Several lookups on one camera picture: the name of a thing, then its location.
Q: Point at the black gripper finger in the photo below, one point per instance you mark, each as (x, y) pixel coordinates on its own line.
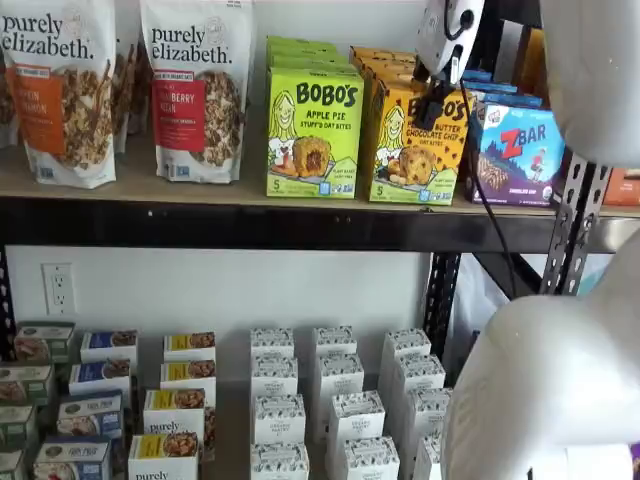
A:
(422, 74)
(436, 107)

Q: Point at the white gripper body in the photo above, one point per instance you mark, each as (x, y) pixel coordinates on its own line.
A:
(442, 45)

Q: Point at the orange Bobo's peanut butter box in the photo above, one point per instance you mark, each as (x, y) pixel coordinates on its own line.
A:
(380, 52)
(387, 64)
(420, 160)
(395, 75)

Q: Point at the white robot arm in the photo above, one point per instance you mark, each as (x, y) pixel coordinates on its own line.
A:
(590, 75)

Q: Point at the blue ZBar box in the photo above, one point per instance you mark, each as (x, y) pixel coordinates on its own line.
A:
(492, 87)
(477, 76)
(505, 99)
(515, 155)

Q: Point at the tall orange snack box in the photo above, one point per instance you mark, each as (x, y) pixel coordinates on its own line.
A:
(532, 65)

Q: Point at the green Bobo's apple pie box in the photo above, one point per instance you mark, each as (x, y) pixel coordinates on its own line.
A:
(305, 53)
(310, 64)
(315, 140)
(300, 42)

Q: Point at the black shelf side beam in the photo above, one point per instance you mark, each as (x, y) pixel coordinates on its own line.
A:
(505, 272)

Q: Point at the black perforated shelf upright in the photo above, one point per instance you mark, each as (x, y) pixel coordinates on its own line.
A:
(442, 300)
(6, 300)

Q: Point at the brown orange snack box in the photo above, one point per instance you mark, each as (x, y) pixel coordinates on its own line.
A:
(622, 187)

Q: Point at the silver metal shelf beam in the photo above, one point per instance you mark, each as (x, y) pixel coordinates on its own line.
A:
(620, 235)

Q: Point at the wooden shelf board with Bobo's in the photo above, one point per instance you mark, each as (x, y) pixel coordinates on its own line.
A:
(135, 185)

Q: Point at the wooden shelf board with cartons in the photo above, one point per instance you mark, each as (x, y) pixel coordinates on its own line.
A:
(232, 390)

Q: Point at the granola bag red label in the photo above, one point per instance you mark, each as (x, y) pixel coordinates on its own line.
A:
(195, 100)

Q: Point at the white floral carton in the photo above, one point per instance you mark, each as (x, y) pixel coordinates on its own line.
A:
(274, 377)
(356, 417)
(406, 345)
(427, 412)
(279, 420)
(419, 375)
(340, 375)
(370, 460)
(335, 340)
(280, 462)
(429, 457)
(272, 342)

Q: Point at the white granola bag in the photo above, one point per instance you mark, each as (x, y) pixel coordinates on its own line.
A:
(130, 95)
(7, 100)

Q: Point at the yellow granola carton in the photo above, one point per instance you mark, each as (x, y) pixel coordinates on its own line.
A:
(162, 457)
(187, 375)
(190, 346)
(172, 412)

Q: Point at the granola bag orange label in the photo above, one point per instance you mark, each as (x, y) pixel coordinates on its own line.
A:
(60, 100)

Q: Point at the blue oatmeal carton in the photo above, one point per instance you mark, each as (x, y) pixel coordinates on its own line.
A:
(100, 377)
(90, 415)
(109, 345)
(72, 460)

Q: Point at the green oatmeal carton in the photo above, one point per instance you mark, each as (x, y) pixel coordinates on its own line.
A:
(44, 342)
(25, 385)
(17, 425)
(11, 465)

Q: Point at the grey perforated metal post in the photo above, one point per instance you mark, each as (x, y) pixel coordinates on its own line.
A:
(570, 225)

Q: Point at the white wall outlet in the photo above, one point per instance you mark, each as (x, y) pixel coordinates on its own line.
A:
(58, 289)

